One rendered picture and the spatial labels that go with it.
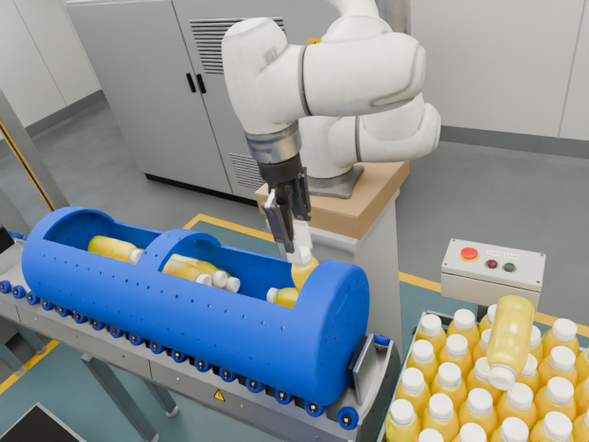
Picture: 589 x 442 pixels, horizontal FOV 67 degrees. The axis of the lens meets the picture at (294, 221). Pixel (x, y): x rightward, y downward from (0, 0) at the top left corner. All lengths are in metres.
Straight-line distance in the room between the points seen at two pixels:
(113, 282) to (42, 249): 0.27
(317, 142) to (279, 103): 0.60
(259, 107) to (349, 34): 0.16
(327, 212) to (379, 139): 0.25
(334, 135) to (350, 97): 0.61
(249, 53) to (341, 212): 0.69
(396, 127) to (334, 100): 0.58
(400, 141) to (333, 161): 0.19
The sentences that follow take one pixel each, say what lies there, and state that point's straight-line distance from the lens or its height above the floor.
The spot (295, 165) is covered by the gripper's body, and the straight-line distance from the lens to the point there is 0.75.
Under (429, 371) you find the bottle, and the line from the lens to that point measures 0.96.
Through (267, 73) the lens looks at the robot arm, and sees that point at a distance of 0.66.
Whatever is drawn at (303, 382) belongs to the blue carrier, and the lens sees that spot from 0.87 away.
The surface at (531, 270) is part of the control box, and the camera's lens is 1.08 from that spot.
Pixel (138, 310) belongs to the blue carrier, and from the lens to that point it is 1.07.
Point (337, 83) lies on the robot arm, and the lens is 0.64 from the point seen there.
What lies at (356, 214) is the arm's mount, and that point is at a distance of 1.24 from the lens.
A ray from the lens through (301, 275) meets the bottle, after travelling 0.91.
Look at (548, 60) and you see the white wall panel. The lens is 3.36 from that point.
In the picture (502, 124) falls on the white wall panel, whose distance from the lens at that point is 3.57.
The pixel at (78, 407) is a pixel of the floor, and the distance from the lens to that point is 2.59.
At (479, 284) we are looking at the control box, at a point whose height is 1.07.
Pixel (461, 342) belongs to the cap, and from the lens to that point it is 0.95.
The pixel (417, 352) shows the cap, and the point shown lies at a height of 1.08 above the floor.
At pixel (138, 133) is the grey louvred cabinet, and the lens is 3.77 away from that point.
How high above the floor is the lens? 1.84
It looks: 37 degrees down
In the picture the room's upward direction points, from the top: 13 degrees counter-clockwise
